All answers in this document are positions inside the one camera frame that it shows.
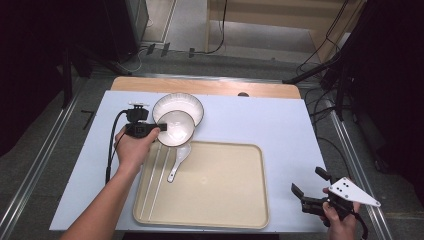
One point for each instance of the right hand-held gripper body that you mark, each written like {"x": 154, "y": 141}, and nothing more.
{"x": 353, "y": 195}

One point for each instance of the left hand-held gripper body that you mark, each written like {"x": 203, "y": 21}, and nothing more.
{"x": 138, "y": 128}

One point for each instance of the white bowl with dark rim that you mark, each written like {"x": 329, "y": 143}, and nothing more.
{"x": 178, "y": 130}

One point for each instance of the white ceramic spoon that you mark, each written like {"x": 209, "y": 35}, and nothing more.
{"x": 180, "y": 158}

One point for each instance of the beige plastic tray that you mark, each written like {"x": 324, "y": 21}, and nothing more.
{"x": 220, "y": 186}

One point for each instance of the person's left hand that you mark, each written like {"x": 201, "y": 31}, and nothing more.
{"x": 133, "y": 151}

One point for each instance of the person's right hand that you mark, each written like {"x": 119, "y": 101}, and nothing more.
{"x": 341, "y": 228}

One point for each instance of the white plate with dark rim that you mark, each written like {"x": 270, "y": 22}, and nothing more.
{"x": 180, "y": 101}

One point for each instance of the black cabinet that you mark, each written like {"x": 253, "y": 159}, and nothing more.
{"x": 126, "y": 26}

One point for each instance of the black stand leg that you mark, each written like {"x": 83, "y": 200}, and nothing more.
{"x": 310, "y": 71}

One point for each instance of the wooden shelf unit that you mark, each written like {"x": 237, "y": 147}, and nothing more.
{"x": 276, "y": 20}

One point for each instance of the aluminium frame rail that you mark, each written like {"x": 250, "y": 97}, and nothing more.
{"x": 353, "y": 160}
{"x": 33, "y": 170}

